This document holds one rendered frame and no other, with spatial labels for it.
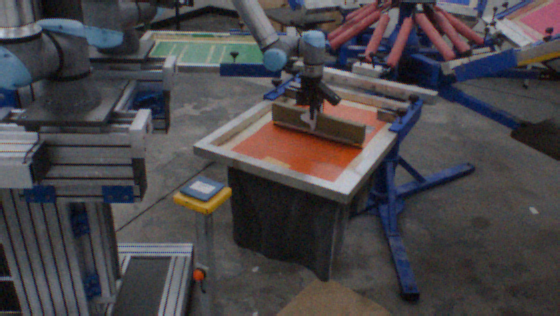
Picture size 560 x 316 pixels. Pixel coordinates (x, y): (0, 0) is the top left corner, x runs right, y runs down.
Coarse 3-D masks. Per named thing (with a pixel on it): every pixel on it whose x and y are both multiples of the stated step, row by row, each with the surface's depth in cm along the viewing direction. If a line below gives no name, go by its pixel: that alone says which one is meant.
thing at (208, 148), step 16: (352, 96) 226; (368, 96) 224; (256, 112) 204; (224, 128) 190; (240, 128) 196; (208, 144) 178; (384, 144) 185; (224, 160) 173; (240, 160) 170; (256, 160) 170; (368, 160) 174; (272, 176) 166; (288, 176) 163; (304, 176) 162; (352, 176) 164; (368, 176) 171; (320, 192) 159; (336, 192) 156; (352, 192) 158
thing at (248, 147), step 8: (296, 104) 222; (328, 104) 224; (328, 112) 216; (336, 112) 216; (264, 128) 200; (272, 128) 200; (256, 136) 193; (264, 136) 194; (240, 144) 187; (248, 144) 187; (240, 152) 182; (248, 152) 182; (256, 152) 182; (264, 152) 183; (272, 152) 183; (280, 152) 183; (280, 160) 178
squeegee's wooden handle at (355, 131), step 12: (276, 108) 197; (288, 108) 195; (300, 108) 194; (276, 120) 200; (288, 120) 197; (300, 120) 194; (324, 120) 189; (336, 120) 187; (348, 120) 186; (336, 132) 189; (348, 132) 186; (360, 132) 184; (360, 144) 186
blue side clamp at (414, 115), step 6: (408, 108) 212; (414, 108) 212; (420, 108) 214; (408, 114) 207; (414, 114) 207; (420, 114) 217; (396, 120) 201; (402, 120) 201; (408, 120) 200; (414, 120) 210; (390, 126) 196; (396, 126) 196; (402, 126) 194; (408, 126) 202; (402, 132) 195; (402, 138) 198
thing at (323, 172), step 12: (348, 108) 221; (360, 120) 211; (372, 120) 211; (372, 132) 201; (348, 156) 183; (288, 168) 174; (300, 168) 174; (312, 168) 174; (324, 168) 175; (336, 168) 175
